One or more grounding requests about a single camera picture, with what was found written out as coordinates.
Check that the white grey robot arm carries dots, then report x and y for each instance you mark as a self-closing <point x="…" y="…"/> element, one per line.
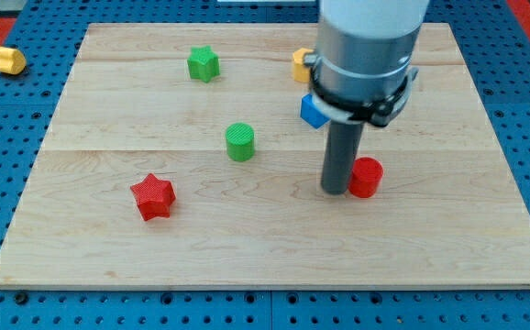
<point x="364" y="47"/>

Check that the red star block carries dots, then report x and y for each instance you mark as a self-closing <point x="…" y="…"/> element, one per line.
<point x="153" y="197"/>

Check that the green star block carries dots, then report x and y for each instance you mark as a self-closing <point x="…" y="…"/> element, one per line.
<point x="203" y="64"/>

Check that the green cylinder block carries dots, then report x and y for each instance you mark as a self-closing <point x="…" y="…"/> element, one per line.
<point x="240" y="141"/>

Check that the blue cube block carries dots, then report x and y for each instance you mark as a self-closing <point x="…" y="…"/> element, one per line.
<point x="310" y="114"/>

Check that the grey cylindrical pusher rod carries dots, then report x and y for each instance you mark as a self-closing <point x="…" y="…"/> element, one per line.
<point x="342" y="146"/>

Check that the wooden board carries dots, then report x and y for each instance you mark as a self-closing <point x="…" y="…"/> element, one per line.
<point x="447" y="215"/>

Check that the yellow block on board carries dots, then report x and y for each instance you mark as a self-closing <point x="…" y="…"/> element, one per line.
<point x="300" y="73"/>

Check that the red cylinder block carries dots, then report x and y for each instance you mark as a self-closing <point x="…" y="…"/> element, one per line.
<point x="366" y="177"/>

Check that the yellow heart block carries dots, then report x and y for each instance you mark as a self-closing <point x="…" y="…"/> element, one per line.
<point x="12" y="61"/>

